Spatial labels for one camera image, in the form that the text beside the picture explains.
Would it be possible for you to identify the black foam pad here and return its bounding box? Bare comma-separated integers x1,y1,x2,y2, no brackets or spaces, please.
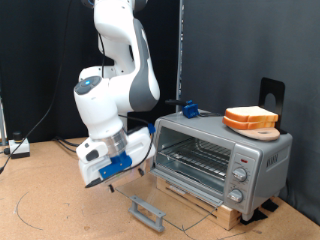
260,198,279,213
239,208,269,226

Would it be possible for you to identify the tall aluminium frame post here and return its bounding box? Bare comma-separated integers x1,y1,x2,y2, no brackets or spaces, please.
175,0,185,113

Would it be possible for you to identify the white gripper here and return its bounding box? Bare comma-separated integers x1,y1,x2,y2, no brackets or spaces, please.
78,126,157,194

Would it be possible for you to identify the round wooden board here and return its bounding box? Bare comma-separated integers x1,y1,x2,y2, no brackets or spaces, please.
229,126,281,142

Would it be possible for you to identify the dark grey backdrop curtain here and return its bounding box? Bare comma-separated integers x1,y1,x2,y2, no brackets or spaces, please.
181,0,320,228

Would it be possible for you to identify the long black hanging cable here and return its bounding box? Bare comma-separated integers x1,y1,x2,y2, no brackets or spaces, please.
0,0,75,174

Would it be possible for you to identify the wire oven rack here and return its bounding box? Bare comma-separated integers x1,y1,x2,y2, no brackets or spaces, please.
156,138,233,181

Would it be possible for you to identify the metal stand rod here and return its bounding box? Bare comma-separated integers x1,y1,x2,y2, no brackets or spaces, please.
0,96,8,146

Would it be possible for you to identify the black metal bookend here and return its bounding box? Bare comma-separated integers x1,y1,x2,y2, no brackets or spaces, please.
258,77,288,135

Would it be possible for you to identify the white bread slice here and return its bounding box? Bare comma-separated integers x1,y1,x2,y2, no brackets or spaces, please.
222,115,277,131
225,105,279,123

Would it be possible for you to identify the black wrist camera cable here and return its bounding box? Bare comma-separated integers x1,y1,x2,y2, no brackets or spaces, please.
97,32,155,168

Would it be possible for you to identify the emergency stop button box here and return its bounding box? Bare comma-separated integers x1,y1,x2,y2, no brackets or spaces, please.
8,131,31,159

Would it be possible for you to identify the black backdrop curtain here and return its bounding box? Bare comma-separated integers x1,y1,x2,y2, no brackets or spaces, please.
0,0,183,144

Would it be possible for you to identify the silver oven knob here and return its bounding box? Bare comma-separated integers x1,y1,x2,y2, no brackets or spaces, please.
227,188,244,204
232,166,249,183

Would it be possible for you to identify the black base cable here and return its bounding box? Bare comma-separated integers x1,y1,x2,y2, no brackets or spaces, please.
57,140,80,154
53,135,82,148

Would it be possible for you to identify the silver toaster oven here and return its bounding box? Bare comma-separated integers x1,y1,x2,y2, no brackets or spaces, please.
148,110,294,222

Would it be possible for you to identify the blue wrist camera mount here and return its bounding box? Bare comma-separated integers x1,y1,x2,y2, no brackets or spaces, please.
99,151,133,180

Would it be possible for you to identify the slotted wooden block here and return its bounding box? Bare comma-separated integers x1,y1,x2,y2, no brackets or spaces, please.
155,176,243,231

